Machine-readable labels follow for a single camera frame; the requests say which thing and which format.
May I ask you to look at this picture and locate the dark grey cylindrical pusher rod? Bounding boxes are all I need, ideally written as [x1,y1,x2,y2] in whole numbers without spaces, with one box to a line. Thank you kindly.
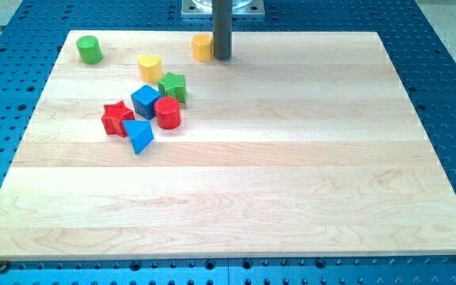
[212,0,233,60]

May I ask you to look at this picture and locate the blue triangle block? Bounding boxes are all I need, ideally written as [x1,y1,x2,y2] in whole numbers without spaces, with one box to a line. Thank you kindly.
[123,120,154,154]

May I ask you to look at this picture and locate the light wooden board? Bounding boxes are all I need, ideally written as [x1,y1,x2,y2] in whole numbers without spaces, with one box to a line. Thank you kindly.
[0,30,456,260]

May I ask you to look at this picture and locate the left board stop screw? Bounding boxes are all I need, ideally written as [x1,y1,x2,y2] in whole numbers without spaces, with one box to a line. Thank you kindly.
[0,260,10,272]

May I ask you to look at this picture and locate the yellow hexagon block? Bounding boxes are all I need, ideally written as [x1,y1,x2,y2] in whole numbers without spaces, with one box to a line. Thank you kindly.
[191,33,214,62]

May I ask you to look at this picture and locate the green star block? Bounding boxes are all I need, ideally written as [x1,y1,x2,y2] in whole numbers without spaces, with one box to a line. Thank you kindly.
[158,72,187,103]

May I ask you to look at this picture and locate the yellow heart block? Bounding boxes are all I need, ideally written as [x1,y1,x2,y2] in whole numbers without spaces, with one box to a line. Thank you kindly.
[137,55,163,83]

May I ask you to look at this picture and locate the red cylinder block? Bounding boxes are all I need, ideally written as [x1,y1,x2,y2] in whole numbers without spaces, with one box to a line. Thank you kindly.
[154,97,181,130]

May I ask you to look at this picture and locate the blue cube block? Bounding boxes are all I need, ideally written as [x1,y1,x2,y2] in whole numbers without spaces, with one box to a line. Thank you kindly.
[131,85,162,120]

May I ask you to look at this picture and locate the green cylinder block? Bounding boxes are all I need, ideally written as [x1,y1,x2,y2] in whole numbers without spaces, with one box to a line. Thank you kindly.
[76,36,103,64]

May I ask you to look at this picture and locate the red star block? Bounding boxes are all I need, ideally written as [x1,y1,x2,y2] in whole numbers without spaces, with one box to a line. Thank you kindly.
[101,101,135,138]

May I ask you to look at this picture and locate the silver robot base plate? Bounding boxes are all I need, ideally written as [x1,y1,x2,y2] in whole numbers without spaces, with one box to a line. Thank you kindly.
[180,0,265,19]

